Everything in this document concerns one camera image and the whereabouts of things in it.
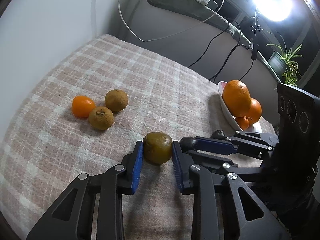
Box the floral white plate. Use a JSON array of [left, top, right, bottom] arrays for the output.
[[217, 80, 262, 133]]

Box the smooth round orange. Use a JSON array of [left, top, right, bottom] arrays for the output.
[[245, 98, 262, 126]]

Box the green potted plant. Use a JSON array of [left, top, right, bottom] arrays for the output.
[[266, 32, 303, 87]]

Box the small orange kumquat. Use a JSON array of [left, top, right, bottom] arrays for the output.
[[71, 95, 96, 118]]

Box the beige plaid cloth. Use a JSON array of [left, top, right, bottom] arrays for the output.
[[0, 34, 276, 240]]

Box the dark plum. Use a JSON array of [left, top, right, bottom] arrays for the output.
[[179, 137, 198, 153], [210, 129, 226, 140]]

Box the green-brown kiwi-like fruit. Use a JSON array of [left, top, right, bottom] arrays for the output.
[[143, 132, 172, 165]]

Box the grey-green towel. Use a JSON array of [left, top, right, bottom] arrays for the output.
[[147, 0, 280, 82]]

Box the brown longan fruit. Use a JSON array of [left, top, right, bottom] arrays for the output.
[[105, 89, 129, 112], [88, 106, 114, 131]]

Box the white cable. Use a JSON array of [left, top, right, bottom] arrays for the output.
[[117, 0, 225, 42]]

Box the black cable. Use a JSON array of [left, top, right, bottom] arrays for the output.
[[208, 37, 259, 84], [187, 21, 241, 69]]

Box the large rough orange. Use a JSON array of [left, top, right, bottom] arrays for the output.
[[222, 80, 252, 117]]

